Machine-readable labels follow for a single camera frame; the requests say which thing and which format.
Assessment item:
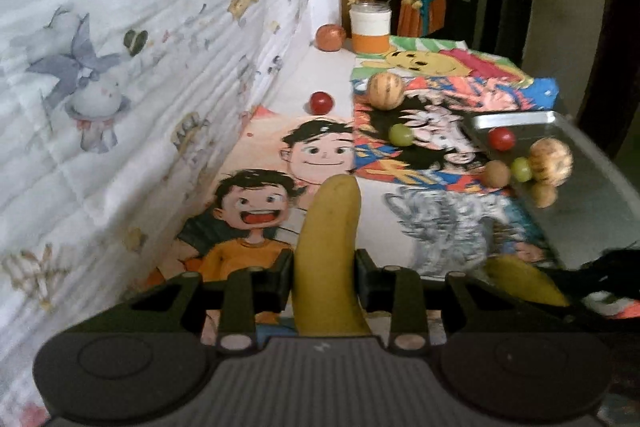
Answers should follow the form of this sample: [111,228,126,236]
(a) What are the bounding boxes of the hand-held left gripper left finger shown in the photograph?
[114,248,296,352]

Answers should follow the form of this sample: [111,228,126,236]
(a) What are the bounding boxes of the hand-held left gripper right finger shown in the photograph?
[355,248,573,352]

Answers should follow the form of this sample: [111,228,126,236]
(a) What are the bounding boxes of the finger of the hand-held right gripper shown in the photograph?
[552,248,640,304]

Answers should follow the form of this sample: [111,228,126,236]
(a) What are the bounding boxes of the metal tray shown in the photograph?
[462,109,640,270]

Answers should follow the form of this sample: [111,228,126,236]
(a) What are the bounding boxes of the brown-spotted yellow banana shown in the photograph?
[484,254,571,308]

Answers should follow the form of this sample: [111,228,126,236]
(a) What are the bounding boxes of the green grape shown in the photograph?
[510,157,534,182]
[389,123,416,146]

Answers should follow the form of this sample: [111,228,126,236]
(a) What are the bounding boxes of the red cherry tomato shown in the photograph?
[487,127,516,152]
[309,91,334,115]

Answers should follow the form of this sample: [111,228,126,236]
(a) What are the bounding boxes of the small striped yellow melon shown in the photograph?
[366,72,405,110]

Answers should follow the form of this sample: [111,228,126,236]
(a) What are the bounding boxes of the cartoon boys drawing poster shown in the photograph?
[145,104,358,338]

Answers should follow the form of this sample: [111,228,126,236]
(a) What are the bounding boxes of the colourful anime poster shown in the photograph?
[350,74,560,198]

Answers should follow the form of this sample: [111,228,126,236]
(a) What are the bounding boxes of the yellow bear poster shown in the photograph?
[352,34,536,90]

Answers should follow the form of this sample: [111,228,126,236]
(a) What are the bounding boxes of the white cartoon printed blanket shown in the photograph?
[0,0,317,427]

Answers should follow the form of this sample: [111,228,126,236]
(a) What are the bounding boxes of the red apple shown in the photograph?
[315,24,347,52]

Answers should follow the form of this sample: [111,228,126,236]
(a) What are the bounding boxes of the white cup with orange sleeve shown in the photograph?
[349,2,392,54]

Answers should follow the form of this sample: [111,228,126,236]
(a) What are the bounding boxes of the dark wooden door frame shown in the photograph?
[575,0,640,158]

